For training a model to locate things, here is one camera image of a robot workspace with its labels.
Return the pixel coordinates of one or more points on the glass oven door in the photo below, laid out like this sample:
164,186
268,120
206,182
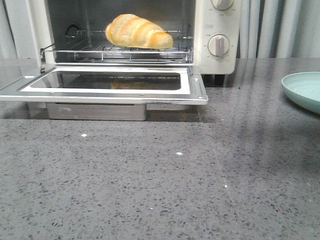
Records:
102,84

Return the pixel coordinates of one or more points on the golden croissant bread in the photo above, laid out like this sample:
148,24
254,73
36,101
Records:
132,31

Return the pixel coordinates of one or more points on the lower oven control knob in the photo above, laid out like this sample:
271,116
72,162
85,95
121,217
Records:
218,45

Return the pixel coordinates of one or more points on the oven control knob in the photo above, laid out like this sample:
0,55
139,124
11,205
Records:
222,5
218,45

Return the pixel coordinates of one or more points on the white Toshiba toaster oven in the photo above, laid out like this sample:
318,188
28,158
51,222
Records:
196,18

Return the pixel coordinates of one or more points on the upper oven control knob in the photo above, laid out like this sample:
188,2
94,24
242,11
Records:
222,5

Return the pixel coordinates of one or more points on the grey pleated curtain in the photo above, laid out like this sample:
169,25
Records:
268,29

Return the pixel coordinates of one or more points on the teal round plate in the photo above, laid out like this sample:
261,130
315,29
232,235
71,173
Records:
303,88

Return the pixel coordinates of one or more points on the metal wire oven rack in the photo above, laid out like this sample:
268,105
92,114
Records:
92,46

